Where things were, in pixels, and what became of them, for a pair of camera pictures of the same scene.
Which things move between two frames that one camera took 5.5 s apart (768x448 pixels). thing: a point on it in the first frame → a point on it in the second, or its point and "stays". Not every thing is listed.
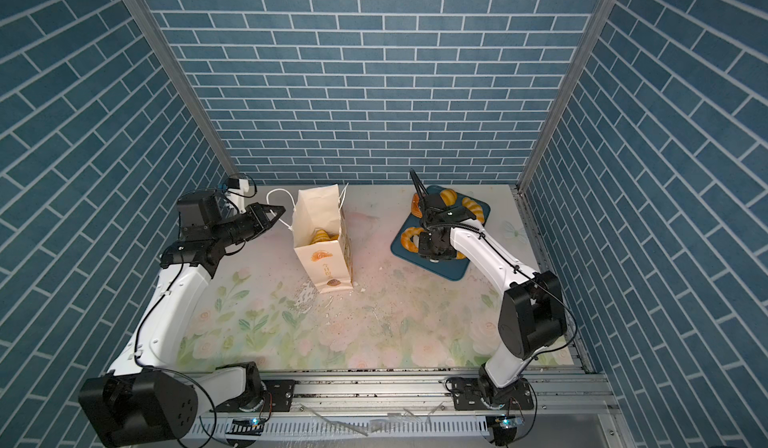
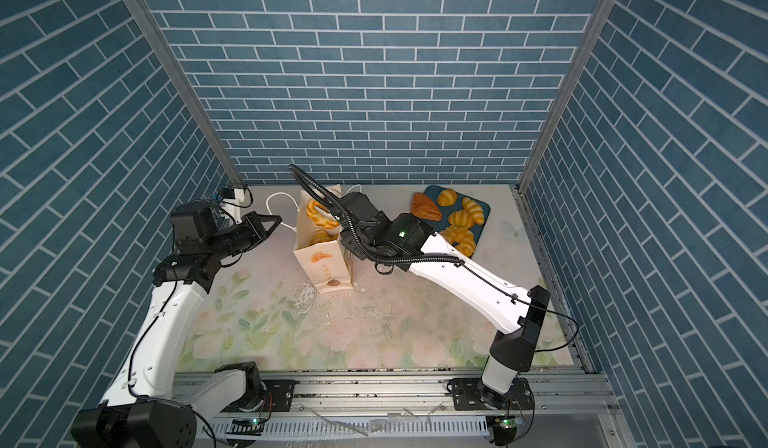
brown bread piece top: x=416 y=210 stays
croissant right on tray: x=475 y=208 stays
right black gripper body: x=428 y=245 → x=371 y=247
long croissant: x=321 y=235 stays
